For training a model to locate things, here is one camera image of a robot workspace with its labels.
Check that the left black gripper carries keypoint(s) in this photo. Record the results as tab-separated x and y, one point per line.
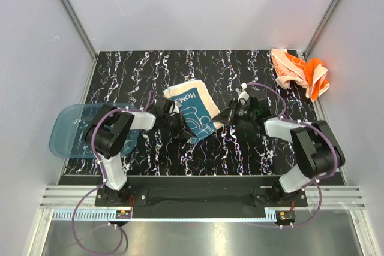
179	124

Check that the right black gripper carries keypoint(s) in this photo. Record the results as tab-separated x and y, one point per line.
233	111

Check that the teal and cream Doraemon towel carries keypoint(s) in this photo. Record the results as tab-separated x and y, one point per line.
197	107

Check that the orange and cream Doraemon towel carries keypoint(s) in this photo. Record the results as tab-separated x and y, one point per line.
311	75

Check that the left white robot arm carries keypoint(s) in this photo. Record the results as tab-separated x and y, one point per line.
109	129

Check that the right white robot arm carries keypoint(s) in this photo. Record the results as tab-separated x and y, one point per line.
317	152

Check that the left small circuit board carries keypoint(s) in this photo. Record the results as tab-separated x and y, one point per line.
123	214

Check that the small circuit board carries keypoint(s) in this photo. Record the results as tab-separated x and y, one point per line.
287	216
123	214

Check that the translucent blue plastic tray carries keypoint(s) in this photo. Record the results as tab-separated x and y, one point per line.
67	141

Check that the right small circuit board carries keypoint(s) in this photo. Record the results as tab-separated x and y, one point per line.
287	216

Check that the aluminium frame rail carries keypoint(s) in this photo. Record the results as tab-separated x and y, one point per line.
327	197

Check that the slotted white cable duct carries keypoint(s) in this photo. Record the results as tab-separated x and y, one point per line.
254	215

